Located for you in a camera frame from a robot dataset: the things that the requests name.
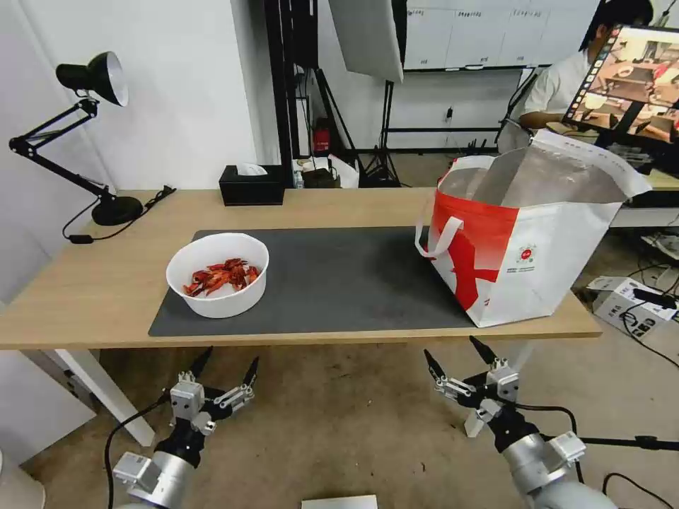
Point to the white cardboard box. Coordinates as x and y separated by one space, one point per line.
618 307

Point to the black desk lamp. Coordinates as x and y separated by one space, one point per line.
114 209

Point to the wooden table with white legs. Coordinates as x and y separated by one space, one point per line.
329 209

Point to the white round bowl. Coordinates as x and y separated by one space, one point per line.
228 305

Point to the black tissue box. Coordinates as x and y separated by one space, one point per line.
252 190

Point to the white tissue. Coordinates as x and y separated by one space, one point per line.
250 169

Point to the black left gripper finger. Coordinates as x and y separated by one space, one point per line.
245 384
200 363

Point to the white wall board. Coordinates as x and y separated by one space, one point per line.
477 32

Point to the wooden side desk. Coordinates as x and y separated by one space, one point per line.
663 183

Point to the red fire extinguisher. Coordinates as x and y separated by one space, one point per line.
321 139

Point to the black light stand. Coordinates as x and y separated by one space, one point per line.
389 127

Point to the white softbox light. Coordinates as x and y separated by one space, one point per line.
368 37

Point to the white robot front shell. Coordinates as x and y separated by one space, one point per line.
339 502

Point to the black metal frame post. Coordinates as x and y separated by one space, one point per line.
281 79

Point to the red crayfish shell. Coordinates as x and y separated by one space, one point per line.
231 271
197 281
254 273

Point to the black tripod leg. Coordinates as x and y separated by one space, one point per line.
631 441

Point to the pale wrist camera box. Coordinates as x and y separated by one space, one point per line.
188 400
503 384

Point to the black device on box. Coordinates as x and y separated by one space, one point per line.
655 298

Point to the white round bin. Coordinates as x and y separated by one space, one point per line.
18 485

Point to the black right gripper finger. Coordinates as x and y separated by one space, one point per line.
448 384
484 351

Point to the person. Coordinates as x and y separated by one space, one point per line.
557 90

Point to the dark grey desk mat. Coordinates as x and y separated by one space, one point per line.
339 281

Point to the white and red takeout bag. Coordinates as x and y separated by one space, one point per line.
541 249

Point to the computer monitor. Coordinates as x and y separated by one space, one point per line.
631 79

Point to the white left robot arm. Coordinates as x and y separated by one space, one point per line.
164 477

